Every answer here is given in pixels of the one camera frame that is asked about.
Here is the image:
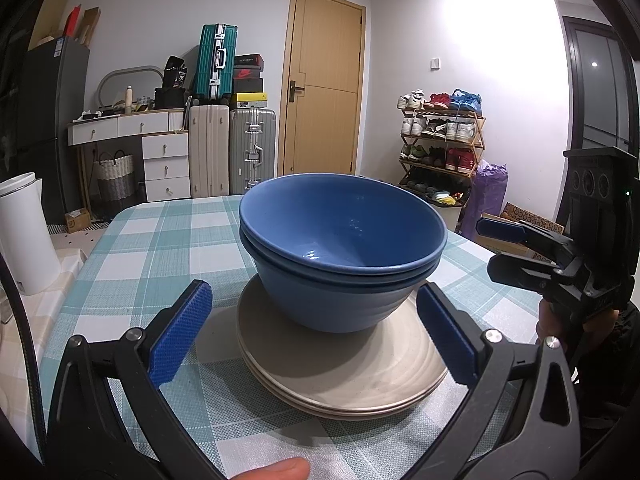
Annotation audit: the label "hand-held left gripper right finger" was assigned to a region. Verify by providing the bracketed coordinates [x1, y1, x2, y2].
[409, 281, 584, 480]

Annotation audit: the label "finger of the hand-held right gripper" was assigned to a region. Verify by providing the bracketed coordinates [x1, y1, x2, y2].
[486, 253, 567, 296]
[475, 213, 577, 264]

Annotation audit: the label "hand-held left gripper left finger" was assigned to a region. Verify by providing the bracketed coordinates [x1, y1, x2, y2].
[45, 279, 237, 480]

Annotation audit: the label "cream plate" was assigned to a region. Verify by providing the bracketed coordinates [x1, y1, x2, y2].
[236, 274, 450, 407]
[240, 347, 447, 422]

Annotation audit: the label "person's right hand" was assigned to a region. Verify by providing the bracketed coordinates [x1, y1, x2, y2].
[536, 299, 622, 361]

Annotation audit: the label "person's left hand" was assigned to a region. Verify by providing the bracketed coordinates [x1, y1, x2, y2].
[227, 457, 312, 480]

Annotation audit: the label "purple rolled mat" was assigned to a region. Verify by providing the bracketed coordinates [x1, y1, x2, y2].
[460, 161, 509, 242]

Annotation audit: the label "patterned brown box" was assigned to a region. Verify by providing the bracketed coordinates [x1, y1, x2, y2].
[500, 201, 567, 237]

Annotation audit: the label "small waste bin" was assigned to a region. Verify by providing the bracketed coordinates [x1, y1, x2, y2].
[429, 191, 467, 234]

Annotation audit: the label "teal checked tablecloth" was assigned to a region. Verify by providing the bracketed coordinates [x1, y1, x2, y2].
[37, 194, 547, 480]

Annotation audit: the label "wooden shoe rack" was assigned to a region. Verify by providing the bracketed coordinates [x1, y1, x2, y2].
[397, 89, 487, 202]

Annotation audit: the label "rows of assorted sneakers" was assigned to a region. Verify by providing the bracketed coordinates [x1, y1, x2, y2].
[397, 89, 483, 196]

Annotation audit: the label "beige checked tablecloth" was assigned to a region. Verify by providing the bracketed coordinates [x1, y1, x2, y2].
[0, 246, 89, 363]

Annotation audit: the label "person's black clothing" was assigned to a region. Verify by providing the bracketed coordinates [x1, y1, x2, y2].
[575, 305, 640, 461]

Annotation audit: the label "patterned floor rug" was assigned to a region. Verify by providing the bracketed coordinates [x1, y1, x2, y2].
[46, 219, 112, 237]

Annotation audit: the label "small cardboard box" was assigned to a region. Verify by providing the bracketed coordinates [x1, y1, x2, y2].
[63, 208, 92, 234]

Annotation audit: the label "dark framed glass door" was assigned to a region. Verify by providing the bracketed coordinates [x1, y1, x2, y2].
[561, 14, 640, 155]

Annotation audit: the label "woven laundry basket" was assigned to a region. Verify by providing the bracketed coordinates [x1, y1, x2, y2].
[95, 150, 137, 202]

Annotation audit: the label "beige suitcase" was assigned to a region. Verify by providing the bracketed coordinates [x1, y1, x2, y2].
[188, 105, 231, 199]

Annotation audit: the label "white electric kettle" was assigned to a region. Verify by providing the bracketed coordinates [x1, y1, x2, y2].
[0, 172, 62, 297]

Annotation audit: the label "white dressing table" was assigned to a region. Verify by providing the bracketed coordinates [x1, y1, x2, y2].
[67, 107, 192, 202]

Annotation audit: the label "silver suitcase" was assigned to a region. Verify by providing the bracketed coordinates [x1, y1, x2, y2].
[229, 107, 277, 196]

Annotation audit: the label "wooden door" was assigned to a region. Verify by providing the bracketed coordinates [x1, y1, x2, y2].
[277, 0, 366, 179]

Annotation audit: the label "yellow black shoe box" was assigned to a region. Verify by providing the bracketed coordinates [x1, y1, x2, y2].
[231, 92, 268, 109]

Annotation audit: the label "black refrigerator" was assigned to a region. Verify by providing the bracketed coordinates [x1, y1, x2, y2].
[16, 36, 92, 227]

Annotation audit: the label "black printed bag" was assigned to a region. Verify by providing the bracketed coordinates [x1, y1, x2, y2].
[162, 55, 189, 91]

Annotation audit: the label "oval mirror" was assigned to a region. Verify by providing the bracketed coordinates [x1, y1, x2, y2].
[97, 63, 164, 111]

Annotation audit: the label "teal suitcase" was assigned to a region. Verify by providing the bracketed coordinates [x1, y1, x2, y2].
[192, 23, 239, 102]

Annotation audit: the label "folded cardboard box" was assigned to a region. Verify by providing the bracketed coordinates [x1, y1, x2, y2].
[30, 4, 102, 52]

